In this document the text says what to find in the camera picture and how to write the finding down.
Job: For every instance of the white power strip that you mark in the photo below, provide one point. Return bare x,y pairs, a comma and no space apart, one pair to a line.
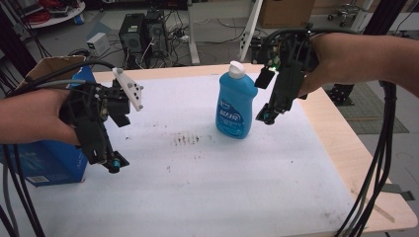
183,37

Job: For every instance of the dark floor mat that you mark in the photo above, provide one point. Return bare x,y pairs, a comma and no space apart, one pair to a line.
375,115

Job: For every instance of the blue detergent bottle white cap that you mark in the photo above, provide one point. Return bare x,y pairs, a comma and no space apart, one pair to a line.
235,105

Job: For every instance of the brown cardboard box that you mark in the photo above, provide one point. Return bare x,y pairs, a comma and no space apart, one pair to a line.
286,13

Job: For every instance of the office chair base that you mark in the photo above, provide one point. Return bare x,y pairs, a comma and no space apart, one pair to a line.
344,13

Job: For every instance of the black metal stand foot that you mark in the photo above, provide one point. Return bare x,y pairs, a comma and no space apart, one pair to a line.
341,94

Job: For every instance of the round white table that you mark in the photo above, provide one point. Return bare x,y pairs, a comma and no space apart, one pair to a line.
66,15

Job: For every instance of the wooden table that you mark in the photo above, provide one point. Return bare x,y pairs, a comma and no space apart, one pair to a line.
342,144

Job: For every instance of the white desk frame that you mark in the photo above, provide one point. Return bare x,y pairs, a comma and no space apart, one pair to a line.
250,29

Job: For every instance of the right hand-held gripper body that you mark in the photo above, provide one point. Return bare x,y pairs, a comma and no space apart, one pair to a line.
290,75

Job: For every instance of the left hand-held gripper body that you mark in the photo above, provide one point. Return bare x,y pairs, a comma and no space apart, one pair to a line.
89,108

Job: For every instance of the small white device box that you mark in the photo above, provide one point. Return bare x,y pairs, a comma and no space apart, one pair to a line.
98,44

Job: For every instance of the blue cardboard box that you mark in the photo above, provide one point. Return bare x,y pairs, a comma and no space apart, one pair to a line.
49,164

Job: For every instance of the person's left hand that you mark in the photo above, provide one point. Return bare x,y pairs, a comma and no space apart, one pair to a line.
36,115

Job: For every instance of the white foam mat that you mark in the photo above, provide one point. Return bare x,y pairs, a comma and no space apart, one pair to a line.
204,177

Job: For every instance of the black computer tower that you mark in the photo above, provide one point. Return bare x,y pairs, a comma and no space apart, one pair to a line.
131,38
156,33

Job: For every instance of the person's right hand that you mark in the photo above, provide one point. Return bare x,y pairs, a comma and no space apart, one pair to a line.
324,61

